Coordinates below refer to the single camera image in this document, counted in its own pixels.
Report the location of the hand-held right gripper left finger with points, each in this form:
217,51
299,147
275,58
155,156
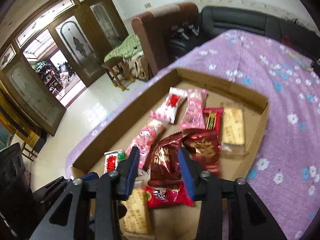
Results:
132,175

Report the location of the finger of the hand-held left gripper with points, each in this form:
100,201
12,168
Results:
88,176

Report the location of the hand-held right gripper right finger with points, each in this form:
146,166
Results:
186,177

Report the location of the tiny white and red packet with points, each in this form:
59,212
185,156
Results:
111,161

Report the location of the red packet with round emblem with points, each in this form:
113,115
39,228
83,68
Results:
170,197

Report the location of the dark red foil snack packet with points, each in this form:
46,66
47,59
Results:
163,162
205,150

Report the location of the long pink snack packet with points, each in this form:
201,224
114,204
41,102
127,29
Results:
147,140

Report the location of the clear packet of beige biscuits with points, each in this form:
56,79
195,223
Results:
136,215
233,127

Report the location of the shallow cardboard box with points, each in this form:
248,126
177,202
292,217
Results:
175,220

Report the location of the red bar packet gold label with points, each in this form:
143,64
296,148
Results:
212,121

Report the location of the small pink snack packet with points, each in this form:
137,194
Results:
193,111

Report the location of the white and red snack packet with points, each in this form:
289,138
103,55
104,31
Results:
168,106

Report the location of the wooden stool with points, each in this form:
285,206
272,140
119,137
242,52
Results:
117,72

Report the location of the beige patterned cloth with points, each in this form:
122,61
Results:
135,65

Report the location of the purple floral tablecloth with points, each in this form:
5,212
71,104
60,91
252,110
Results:
275,105

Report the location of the wooden glass-panel door set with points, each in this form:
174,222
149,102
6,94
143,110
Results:
50,55

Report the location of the green patterned cushion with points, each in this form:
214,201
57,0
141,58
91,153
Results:
125,47

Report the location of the black hand-held device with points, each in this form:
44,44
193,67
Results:
185,30

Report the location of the brown armchair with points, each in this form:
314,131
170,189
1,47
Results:
160,30

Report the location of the teal booklet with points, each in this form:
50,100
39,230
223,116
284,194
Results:
300,60

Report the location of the dark leather sofa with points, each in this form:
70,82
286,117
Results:
237,20

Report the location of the wall switch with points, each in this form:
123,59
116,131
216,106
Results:
148,5

